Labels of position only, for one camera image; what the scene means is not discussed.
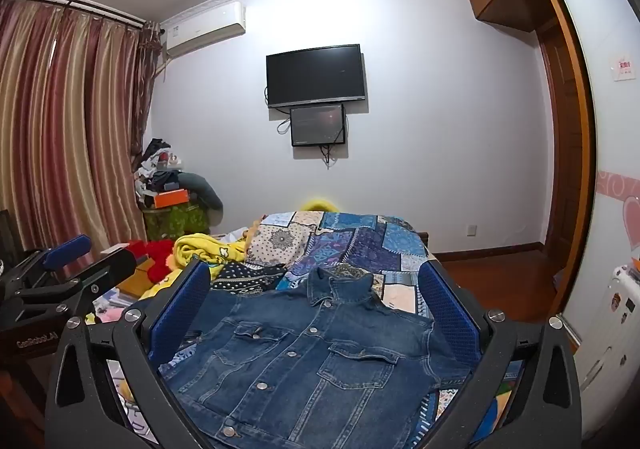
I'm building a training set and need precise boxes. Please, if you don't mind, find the pile of clothes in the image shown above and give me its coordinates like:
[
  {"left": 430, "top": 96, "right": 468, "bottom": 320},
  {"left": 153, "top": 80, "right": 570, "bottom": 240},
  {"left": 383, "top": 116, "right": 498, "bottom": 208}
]
[{"left": 132, "top": 138, "right": 187, "bottom": 211}]

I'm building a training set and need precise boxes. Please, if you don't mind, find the small black monitor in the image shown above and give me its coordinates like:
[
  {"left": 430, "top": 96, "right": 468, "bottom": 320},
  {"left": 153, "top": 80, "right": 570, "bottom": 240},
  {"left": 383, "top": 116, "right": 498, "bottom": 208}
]
[{"left": 289, "top": 103, "right": 347, "bottom": 147}]

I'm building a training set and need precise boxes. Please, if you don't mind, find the green cloth covered stand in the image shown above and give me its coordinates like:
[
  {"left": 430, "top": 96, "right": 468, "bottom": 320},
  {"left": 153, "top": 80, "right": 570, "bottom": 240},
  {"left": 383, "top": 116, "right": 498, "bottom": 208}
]
[{"left": 142, "top": 203, "right": 211, "bottom": 243}]

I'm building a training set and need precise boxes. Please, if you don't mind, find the dark grey cushion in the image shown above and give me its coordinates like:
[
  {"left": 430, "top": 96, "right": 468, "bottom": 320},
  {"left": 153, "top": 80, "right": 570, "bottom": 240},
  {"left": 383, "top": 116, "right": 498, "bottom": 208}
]
[{"left": 179, "top": 172, "right": 224, "bottom": 213}]

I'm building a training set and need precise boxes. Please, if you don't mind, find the white stickered appliance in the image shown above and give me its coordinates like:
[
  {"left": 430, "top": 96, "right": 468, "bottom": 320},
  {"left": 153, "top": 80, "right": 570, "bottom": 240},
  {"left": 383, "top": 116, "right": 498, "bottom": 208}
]
[{"left": 574, "top": 263, "right": 640, "bottom": 436}]

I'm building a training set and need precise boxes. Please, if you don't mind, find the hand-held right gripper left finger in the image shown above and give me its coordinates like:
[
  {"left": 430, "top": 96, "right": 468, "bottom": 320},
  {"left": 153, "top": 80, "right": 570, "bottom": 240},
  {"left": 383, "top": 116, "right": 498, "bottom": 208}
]
[{"left": 44, "top": 260, "right": 221, "bottom": 449}]

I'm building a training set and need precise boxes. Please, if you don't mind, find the blue denim jacket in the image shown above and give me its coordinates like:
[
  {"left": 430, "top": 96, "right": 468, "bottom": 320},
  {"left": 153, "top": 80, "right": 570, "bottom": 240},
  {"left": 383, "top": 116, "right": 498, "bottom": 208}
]
[{"left": 159, "top": 266, "right": 473, "bottom": 449}]

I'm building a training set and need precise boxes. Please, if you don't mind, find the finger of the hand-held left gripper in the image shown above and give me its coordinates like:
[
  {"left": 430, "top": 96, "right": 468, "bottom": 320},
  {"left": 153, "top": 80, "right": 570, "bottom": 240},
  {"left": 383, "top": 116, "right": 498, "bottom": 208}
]
[
  {"left": 20, "top": 247, "right": 139, "bottom": 326},
  {"left": 17, "top": 235, "right": 92, "bottom": 291}
]

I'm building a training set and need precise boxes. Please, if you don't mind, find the white sliding door pink pattern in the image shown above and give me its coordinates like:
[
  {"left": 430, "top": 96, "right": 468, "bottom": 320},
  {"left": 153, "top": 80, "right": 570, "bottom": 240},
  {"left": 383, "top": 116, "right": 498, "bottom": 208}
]
[{"left": 544, "top": 0, "right": 640, "bottom": 441}]

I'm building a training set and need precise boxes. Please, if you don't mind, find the white air conditioner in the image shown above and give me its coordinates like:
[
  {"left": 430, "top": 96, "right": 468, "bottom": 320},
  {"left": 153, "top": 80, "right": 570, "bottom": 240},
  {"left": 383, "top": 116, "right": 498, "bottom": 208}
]
[{"left": 161, "top": 2, "right": 248, "bottom": 58}]

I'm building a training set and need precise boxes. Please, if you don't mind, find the brown cardboard box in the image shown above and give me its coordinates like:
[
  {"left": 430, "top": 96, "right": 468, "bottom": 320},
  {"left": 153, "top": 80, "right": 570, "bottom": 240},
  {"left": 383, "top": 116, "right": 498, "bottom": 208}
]
[{"left": 117, "top": 268, "right": 153, "bottom": 301}]

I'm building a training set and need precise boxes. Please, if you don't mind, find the red and white door sticker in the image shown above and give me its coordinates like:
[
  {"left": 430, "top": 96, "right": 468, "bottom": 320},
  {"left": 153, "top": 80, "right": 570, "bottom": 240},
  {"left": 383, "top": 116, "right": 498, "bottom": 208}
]
[{"left": 609, "top": 54, "right": 635, "bottom": 82}]

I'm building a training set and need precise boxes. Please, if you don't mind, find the orange box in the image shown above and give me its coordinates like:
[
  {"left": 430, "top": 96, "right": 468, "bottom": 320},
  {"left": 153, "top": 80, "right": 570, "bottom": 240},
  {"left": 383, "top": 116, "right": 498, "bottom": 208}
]
[{"left": 153, "top": 188, "right": 190, "bottom": 209}]

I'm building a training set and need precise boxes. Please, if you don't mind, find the red cloth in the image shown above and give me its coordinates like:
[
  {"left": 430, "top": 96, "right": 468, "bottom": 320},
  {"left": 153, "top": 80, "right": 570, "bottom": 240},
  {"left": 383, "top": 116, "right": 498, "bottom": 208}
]
[{"left": 126, "top": 238, "right": 175, "bottom": 284}]

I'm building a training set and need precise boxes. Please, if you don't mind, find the striped red and gold curtain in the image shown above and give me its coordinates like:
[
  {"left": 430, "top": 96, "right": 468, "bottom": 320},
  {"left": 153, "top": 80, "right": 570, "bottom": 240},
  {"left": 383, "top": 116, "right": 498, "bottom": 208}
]
[{"left": 0, "top": 0, "right": 161, "bottom": 252}]

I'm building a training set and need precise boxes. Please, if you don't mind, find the curtain rail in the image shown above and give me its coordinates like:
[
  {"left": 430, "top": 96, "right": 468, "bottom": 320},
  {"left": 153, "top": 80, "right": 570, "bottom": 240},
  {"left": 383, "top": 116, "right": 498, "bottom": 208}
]
[{"left": 5, "top": 0, "right": 163, "bottom": 33}]

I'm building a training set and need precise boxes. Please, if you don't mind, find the yellow printed blanket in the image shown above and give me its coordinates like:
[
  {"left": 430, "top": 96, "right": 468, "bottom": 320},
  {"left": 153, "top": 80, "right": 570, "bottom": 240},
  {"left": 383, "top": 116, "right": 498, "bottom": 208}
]
[{"left": 172, "top": 231, "right": 247, "bottom": 281}]

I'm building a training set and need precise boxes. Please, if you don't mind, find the yellow plush item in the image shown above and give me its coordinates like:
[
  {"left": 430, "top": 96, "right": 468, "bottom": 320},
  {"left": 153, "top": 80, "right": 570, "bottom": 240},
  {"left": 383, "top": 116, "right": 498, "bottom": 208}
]
[{"left": 299, "top": 198, "right": 342, "bottom": 213}]

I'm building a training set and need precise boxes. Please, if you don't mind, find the blue patchwork bedspread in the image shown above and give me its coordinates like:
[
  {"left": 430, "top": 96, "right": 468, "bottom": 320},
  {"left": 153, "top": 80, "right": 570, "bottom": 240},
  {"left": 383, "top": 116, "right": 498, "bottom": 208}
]
[{"left": 100, "top": 210, "right": 526, "bottom": 449}]

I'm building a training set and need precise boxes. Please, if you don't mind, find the black wall television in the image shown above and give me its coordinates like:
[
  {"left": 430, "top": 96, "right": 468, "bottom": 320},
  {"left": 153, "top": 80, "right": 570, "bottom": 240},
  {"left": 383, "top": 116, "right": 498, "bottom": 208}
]
[{"left": 265, "top": 44, "right": 369, "bottom": 109}]

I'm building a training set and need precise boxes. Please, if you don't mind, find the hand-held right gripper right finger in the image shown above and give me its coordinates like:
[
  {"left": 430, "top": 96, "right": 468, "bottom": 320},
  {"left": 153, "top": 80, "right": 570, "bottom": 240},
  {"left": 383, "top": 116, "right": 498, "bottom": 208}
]
[{"left": 418, "top": 260, "right": 583, "bottom": 449}]

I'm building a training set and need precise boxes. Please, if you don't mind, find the wooden baseboard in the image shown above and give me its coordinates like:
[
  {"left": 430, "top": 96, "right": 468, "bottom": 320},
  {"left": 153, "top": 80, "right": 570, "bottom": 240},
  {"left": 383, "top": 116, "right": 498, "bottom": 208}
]
[{"left": 432, "top": 241, "right": 546, "bottom": 263}]

